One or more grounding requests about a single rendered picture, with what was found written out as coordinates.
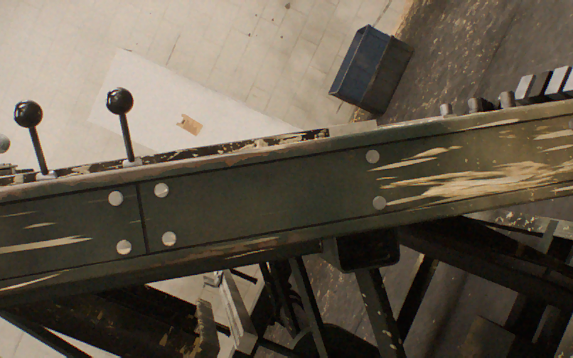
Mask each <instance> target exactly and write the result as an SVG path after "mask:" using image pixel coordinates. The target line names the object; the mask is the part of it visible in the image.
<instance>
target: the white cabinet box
mask: <svg viewBox="0 0 573 358"><path fill-rule="evenodd" d="M115 87H123V88H125V89H127V90H129V91H130V92H131V94H132V96H133V98H134V105H133V107H132V109H131V111H130V112H128V113H127V114H126V115H127V122H128V126H129V133H130V136H131V140H132V141H135V142H137V143H139V144H141V145H143V146H145V147H147V148H150V149H152V150H154V151H157V152H159V153H160V152H166V151H175V150H180V149H185V148H193V147H199V146H207V145H213V144H217V143H227V142H231V141H240V140H245V139H254V138H259V137H265V136H273V135H278V134H287V133H292V132H298V131H304V130H302V129H300V128H298V127H296V126H294V125H292V124H289V123H287V122H285V121H283V120H281V119H278V118H276V117H275V116H272V115H271V114H268V113H266V112H264V111H262V110H260V109H258V108H255V107H253V106H251V105H249V104H247V103H244V102H242V101H240V100H238V99H236V98H234V97H231V96H230V95H228V94H225V93H224V92H221V91H219V90H217V89H215V88H213V87H210V86H208V85H206V84H204V83H202V82H200V81H197V80H195V79H193V78H192V77H189V76H187V75H184V74H183V73H181V72H179V71H177V70H174V69H172V68H170V67H168V66H166V65H163V64H161V63H159V62H157V61H155V60H152V59H151V58H148V57H146V56H145V55H142V54H140V53H138V52H136V51H134V50H132V49H127V48H119V49H118V51H117V53H116V55H115V57H114V60H113V62H112V65H111V67H110V69H109V72H108V73H107V76H106V78H105V80H104V83H103V85H102V88H101V90H100V92H99V94H98V96H97V99H96V101H95V104H94V106H93V108H92V111H91V112H90V115H89V117H88V119H87V120H88V121H90V122H92V123H94V124H96V125H98V126H101V127H103V128H105V129H108V130H110V131H112V132H114V133H116V134H119V135H120V136H123V134H122V128H121V124H120V120H119V115H116V114H113V113H111V112H110V111H109V110H108V109H107V107H106V104H105V97H106V95H107V93H108V92H109V91H110V90H111V89H113V88H115Z"/></svg>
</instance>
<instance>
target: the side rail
mask: <svg viewBox="0 0 573 358"><path fill-rule="evenodd" d="M571 195H573V99H572V100H567V101H562V102H553V103H549V104H540V105H535V106H530V107H521V108H516V109H507V110H503V111H497V112H489V113H484V114H475V115H470V116H461V117H456V118H451V119H442V120H437V121H428V122H424V123H418V124H410V125H405V126H396V127H391V128H386V129H378V130H372V131H364V132H359V133H354V134H345V135H340V136H332V137H326V138H322V139H313V140H308V141H299V142H294V143H286V144H280V145H276V146H267V147H261V148H253V149H248V150H243V151H234V152H229V153H220V154H215V155H210V156H201V157H197V158H188V159H183V160H178V161H169V162H164V163H155V164H151V165H145V166H137V167H132V168H123V169H118V170H109V171H105V172H99V173H91V174H86V175H77V176H72V177H67V178H58V179H53V180H44V181H40V182H34V183H26V184H21V185H12V186H7V187H2V188H0V296H3V295H11V294H15V293H23V292H27V291H35V290H39V289H44V288H51V287H56V286H63V285H68V284H72V283H79V282H84V281H91V280H96V279H100V278H108V277H112V276H120V275H124V274H128V273H136V272H140V271H148V270H152V269H159V268H164V267H169V266H176V265H181V264H188V263H193V262H197V261H205V260H208V259H216V258H220V257H225V256H232V255H237V254H244V253H249V252H253V251H261V250H265V249H273V248H277V247H281V246H289V245H293V244H301V243H305V242H313V241H317V240H322V239H329V238H334V237H341V236H345V235H350V234H357V233H362V232H369V231H374V230H378V229H386V228H390V227H398V226H402V225H406V224H414V223H418V222H426V221H430V220H435V219H442V218H447V217H454V216H459V215H466V214H471V213H474V212H482V211H486V210H494V209H498V208H503V207H510V206H515V205H522V204H527V203H531V202H539V201H543V200H551V199H555V198H559V197H567V196H571Z"/></svg>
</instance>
